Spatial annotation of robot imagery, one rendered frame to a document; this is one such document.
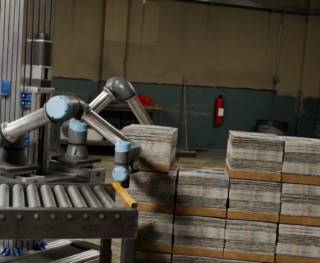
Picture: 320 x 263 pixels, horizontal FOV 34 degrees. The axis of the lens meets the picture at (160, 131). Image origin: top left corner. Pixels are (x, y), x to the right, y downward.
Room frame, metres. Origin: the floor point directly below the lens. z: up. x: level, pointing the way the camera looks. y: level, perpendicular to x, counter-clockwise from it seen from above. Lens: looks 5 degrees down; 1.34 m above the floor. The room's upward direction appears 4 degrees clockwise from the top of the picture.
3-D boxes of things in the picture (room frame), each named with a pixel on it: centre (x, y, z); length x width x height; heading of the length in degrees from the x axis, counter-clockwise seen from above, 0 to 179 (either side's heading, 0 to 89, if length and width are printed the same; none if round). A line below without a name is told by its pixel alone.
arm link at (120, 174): (2.56, 0.18, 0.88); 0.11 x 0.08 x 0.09; 176
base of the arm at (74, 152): (3.32, 0.52, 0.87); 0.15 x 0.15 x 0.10
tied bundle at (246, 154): (3.07, -0.55, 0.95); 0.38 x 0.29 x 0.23; 177
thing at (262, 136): (3.08, -0.56, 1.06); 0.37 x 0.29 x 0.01; 177
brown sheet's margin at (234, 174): (3.07, -0.55, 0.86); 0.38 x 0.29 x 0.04; 177
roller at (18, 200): (2.28, 0.60, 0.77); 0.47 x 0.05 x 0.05; 16
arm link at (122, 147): (2.57, 0.17, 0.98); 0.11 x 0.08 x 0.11; 161
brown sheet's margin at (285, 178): (3.05, -0.85, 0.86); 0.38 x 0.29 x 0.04; 175
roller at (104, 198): (2.39, 0.23, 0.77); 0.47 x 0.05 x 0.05; 16
